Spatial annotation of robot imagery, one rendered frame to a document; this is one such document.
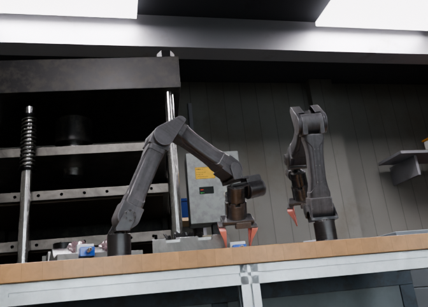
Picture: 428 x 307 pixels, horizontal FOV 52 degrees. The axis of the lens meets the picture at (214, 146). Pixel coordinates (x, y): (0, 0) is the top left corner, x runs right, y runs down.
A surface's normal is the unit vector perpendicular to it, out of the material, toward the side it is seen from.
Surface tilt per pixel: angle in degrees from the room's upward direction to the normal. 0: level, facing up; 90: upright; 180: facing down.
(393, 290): 90
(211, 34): 90
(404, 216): 90
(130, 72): 90
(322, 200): 104
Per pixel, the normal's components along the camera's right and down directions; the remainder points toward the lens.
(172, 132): 0.45, -0.33
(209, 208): 0.11, -0.33
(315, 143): 0.03, -0.08
